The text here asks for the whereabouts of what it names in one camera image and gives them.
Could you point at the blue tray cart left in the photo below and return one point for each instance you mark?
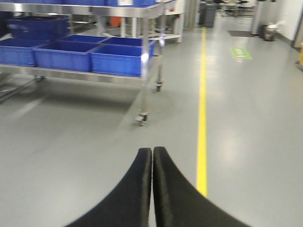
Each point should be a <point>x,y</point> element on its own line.
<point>19,52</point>

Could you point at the blue tray cart middle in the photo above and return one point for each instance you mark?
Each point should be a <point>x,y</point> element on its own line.
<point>65,55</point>

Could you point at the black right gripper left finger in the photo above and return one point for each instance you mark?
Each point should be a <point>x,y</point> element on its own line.
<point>128,204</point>

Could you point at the steel wheeled cart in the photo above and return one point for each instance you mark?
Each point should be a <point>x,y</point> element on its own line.
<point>148,65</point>

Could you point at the blue tray cart right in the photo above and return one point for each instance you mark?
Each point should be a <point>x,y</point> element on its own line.
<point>124,60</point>

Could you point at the gray trash bin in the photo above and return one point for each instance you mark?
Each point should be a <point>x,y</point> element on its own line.
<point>207,13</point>

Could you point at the dark blue bin on cart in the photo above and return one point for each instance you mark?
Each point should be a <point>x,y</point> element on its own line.
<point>38,27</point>

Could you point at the blue tray cart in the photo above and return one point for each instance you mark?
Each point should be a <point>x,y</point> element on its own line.
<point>124,60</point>
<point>65,55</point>
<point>19,52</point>

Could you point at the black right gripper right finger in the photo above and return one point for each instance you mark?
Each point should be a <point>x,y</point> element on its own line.
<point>178,203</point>

